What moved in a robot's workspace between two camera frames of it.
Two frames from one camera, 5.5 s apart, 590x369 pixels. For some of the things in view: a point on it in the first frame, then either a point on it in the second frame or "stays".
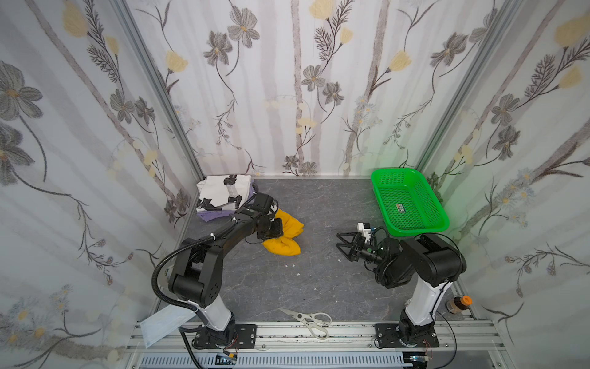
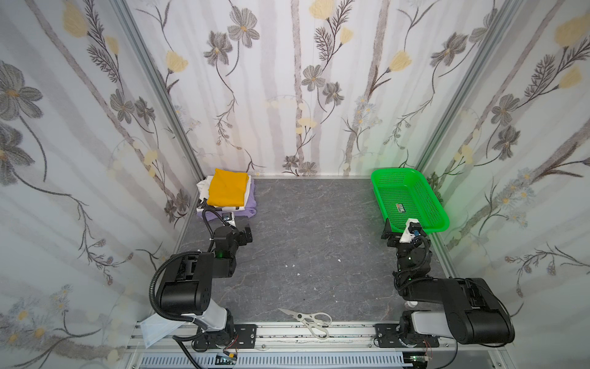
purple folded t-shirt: x=210 y=215 stays
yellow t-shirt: x=286 y=244 → x=227 y=188
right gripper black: x=358 y=247 → x=390 y=233
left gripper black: x=268 y=228 → x=206 y=207
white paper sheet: x=160 y=324 stays
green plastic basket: x=407 y=202 stays
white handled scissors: x=316 y=322 stays
